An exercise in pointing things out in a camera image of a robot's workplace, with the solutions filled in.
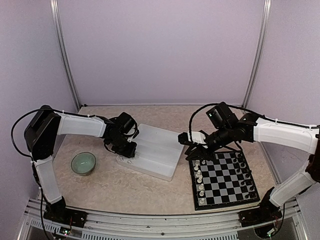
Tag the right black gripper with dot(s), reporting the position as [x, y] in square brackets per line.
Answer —
[204, 154]

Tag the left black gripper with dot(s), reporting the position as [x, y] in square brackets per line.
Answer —
[129, 153]

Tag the black white chess board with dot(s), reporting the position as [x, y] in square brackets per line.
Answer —
[218, 190]

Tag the white divided plastic tray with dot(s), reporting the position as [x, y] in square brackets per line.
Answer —
[157, 153]

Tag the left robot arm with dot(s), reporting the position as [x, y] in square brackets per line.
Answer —
[48, 129]

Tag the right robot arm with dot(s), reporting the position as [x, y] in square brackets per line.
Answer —
[255, 127]

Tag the row of black chess pieces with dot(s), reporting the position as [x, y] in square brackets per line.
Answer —
[241, 178]

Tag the green glass bowl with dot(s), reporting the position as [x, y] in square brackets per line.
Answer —
[83, 164]

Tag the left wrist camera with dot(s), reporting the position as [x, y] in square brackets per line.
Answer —
[127, 125]

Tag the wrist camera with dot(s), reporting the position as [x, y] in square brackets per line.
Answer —
[193, 138]
[127, 125]

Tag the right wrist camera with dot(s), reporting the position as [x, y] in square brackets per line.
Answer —
[193, 138]

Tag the front aluminium rail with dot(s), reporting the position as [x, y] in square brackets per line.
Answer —
[101, 225]

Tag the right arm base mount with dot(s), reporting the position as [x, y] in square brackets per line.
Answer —
[258, 216]

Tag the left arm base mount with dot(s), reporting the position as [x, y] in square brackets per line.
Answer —
[70, 217]

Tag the right aluminium frame post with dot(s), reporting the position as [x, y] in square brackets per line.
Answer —
[258, 53]

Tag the aluminium frame post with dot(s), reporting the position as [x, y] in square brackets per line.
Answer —
[258, 53]
[54, 5]

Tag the left aluminium frame post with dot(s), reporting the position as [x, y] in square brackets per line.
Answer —
[54, 5]

